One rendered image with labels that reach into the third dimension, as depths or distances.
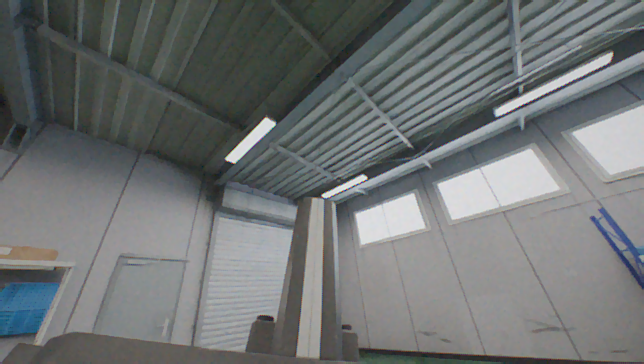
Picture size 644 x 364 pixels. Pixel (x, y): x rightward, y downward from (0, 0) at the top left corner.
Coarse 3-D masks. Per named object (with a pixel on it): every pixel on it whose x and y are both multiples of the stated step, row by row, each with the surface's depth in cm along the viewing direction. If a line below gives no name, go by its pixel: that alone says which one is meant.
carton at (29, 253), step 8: (0, 248) 214; (8, 248) 217; (16, 248) 221; (24, 248) 225; (32, 248) 229; (40, 248) 233; (0, 256) 212; (8, 256) 215; (16, 256) 219; (24, 256) 223; (32, 256) 226; (40, 256) 230; (48, 256) 234; (56, 256) 254
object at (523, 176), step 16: (496, 160) 423; (512, 160) 403; (528, 160) 386; (464, 176) 455; (480, 176) 434; (496, 176) 414; (512, 176) 396; (528, 176) 379; (544, 176) 363; (448, 192) 468; (464, 192) 446; (480, 192) 425; (496, 192) 406; (512, 192) 388; (528, 192) 372; (544, 192) 357; (560, 192) 344; (448, 208) 458; (464, 208) 436; (480, 208) 416; (496, 208) 399
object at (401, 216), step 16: (368, 208) 603; (384, 208) 567; (400, 208) 535; (416, 208) 507; (368, 224) 586; (384, 224) 552; (400, 224) 522; (416, 224) 495; (368, 240) 570; (384, 240) 542
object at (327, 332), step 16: (320, 208) 9; (320, 224) 8; (336, 224) 9; (320, 240) 8; (336, 240) 8; (320, 256) 7; (336, 256) 7; (320, 272) 7; (336, 272) 7; (320, 288) 6; (336, 288) 6; (320, 304) 6; (336, 304) 6; (320, 320) 5; (336, 320) 5; (320, 336) 5; (336, 336) 5; (352, 336) 6; (320, 352) 5; (336, 352) 5; (352, 352) 6
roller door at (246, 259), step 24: (216, 216) 433; (240, 216) 473; (216, 240) 417; (240, 240) 454; (264, 240) 499; (288, 240) 552; (216, 264) 399; (240, 264) 433; (264, 264) 473; (216, 288) 382; (240, 288) 413; (264, 288) 450; (216, 312) 366; (240, 312) 395; (264, 312) 430; (216, 336) 351; (240, 336) 378
